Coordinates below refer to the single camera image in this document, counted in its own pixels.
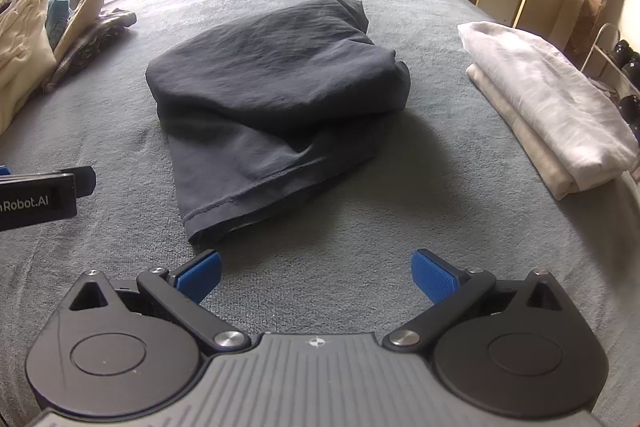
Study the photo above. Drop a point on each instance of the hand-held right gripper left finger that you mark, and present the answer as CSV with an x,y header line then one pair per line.
x,y
200,276

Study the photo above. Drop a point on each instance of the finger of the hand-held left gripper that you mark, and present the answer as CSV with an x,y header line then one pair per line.
x,y
85,182

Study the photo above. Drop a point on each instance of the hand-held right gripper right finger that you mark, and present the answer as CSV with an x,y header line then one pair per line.
x,y
430,278

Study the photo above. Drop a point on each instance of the dark navy pants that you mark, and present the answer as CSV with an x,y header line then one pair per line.
x,y
260,97

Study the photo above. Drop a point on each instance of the grey fleece bed blanket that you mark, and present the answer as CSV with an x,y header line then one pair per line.
x,y
360,217

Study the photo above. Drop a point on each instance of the grey plaid garment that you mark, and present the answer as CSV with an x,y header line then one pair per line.
x,y
85,44

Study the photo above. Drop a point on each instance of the beige garment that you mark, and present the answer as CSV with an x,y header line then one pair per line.
x,y
80,19

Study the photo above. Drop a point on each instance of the teal cloth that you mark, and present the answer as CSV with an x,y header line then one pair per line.
x,y
57,17

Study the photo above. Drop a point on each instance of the white folded cloth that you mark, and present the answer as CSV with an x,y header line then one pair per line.
x,y
545,97

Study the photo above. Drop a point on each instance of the metal shoe rack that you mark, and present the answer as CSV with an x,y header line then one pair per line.
x,y
617,72

